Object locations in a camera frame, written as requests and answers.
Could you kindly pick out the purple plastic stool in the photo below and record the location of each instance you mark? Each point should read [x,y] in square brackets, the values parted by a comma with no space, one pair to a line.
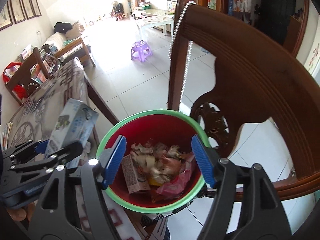
[140,51]

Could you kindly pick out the stack of magazines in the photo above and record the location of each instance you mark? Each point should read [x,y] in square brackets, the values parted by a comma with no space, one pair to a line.
[5,136]

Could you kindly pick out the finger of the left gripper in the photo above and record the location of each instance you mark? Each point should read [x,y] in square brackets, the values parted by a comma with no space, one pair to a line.
[24,152]
[47,158]

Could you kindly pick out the wooden chair near bin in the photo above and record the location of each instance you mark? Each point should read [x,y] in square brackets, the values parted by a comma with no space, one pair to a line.
[255,79]

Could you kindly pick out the wooden sofa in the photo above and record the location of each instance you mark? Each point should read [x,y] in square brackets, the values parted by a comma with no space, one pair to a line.
[68,42]

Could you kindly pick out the pink plastic bag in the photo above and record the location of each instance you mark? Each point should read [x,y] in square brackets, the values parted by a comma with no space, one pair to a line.
[175,187]

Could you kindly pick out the red green trash bin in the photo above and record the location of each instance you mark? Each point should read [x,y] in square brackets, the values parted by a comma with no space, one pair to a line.
[154,126]

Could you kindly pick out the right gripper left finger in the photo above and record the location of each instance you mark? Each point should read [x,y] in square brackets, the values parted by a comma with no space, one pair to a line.
[72,205]

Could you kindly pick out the newspaper ball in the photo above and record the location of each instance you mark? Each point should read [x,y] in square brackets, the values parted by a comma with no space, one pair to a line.
[158,162]

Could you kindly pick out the white coffee table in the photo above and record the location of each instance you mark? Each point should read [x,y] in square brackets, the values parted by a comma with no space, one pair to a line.
[150,18]

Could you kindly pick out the wooden chair far side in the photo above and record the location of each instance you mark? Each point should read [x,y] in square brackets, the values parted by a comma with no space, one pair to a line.
[36,69]

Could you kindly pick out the left hand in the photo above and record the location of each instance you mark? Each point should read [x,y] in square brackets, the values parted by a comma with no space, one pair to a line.
[26,212]

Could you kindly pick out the red bag on chair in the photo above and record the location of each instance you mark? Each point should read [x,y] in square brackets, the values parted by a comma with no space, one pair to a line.
[12,83]

